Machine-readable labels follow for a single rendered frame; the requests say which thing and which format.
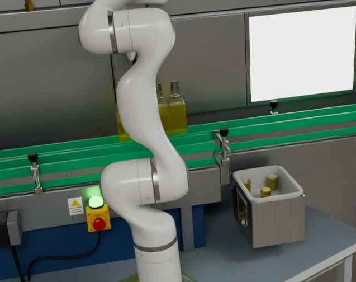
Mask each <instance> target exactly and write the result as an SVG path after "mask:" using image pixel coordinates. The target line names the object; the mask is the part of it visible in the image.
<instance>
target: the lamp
mask: <svg viewBox="0 0 356 282"><path fill-rule="evenodd" d="M103 206H104V204H103V199H102V198H101V197H100V196H94V197H91V198H90V200H89V207H90V208H91V209H100V208H102V207H103Z"/></svg>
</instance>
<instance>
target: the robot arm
mask: <svg viewBox="0 0 356 282"><path fill-rule="evenodd" d="M167 1H168V0H95V1H94V2H93V3H92V4H91V6H90V7H89V8H88V9H87V10H86V11H85V13H84V15H83V16H82V18H81V20H80V22H79V25H78V32H77V33H78V39H79V42H80V45H81V46H82V47H83V49H84V50H86V51H87V52H89V53H91V54H95V55H109V54H118V53H127V57H128V59H129V61H131V62H132V67H131V68H130V69H129V70H128V71H127V72H126V73H125V74H124V75H123V76H122V78H121V79H120V81H119V83H118V85H117V90H116V98H117V106H118V113H119V116H120V121H121V124H122V127H123V129H124V130H125V132H126V133H127V134H128V136H129V137H130V138H131V139H133V140H134V141H136V142H138V143H139V144H141V145H143V146H145V147H147V148H148V149H149V150H150V151H151V152H152V153H153V156H154V157H149V158H140V159H130V160H125V161H118V162H114V163H112V164H109V165H108V166H106V167H105V168H104V170H103V171H102V173H101V176H100V177H99V188H100V193H101V195H102V197H103V199H104V201H105V202H106V204H107V205H108V206H109V207H110V208H111V209H112V210H113V211H114V212H115V213H117V214H118V215H119V216H120V217H122V218H123V219H124V220H125V221H127V222H128V224H129V226H130V228H131V232H132V239H133V243H134V250H135V257H136V265H137V272H138V277H139V281H138V282H192V281H191V280H190V279H189V278H187V277H185V276H183V275H182V274H181V265H180V259H179V249H178V240H177V231H176V226H175V221H174V219H173V217H172V216H171V215H170V214H168V213H166V212H164V211H161V210H159V209H156V208H152V207H150V206H147V205H146V204H154V203H164V202H170V201H176V200H179V199H181V198H182V197H184V196H185V195H186V194H187V192H188V191H189V188H190V186H191V178H190V175H189V170H188V167H187V166H186V164H185V162H184V160H183V159H182V157H181V156H180V155H179V153H178V152H177V151H176V149H175V148H174V147H173V145H172V144H171V142H170V141H169V139H168V137H167V135H166V133H165V131H164V129H163V126H162V122H161V120H160V115H159V108H158V100H157V94H156V75H157V73H158V70H159V68H160V66H161V65H162V63H163V61H164V60H165V58H166V57H167V56H168V54H169V53H170V51H171V49H172V47H173V45H174V42H175V36H176V33H175V25H174V23H173V20H172V18H171V17H170V16H169V15H168V14H167V13H166V12H165V11H163V10H161V9H158V8H160V7H164V6H165V5H166V4H167Z"/></svg>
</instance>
